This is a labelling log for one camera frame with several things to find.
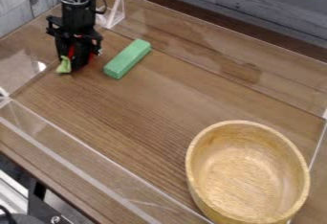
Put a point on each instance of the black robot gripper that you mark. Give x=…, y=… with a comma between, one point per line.
x=64, y=35

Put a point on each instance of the red plush strawberry toy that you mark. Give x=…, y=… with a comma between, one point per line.
x=64, y=67

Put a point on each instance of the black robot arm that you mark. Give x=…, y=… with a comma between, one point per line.
x=79, y=14

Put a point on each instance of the green rectangular block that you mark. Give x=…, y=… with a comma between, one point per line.
x=120, y=65

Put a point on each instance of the clear acrylic tray walls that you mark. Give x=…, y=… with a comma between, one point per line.
x=104, y=140

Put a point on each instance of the black metal equipment base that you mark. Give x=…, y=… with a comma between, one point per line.
x=23, y=205

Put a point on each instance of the light wooden bowl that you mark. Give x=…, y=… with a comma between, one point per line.
x=247, y=174

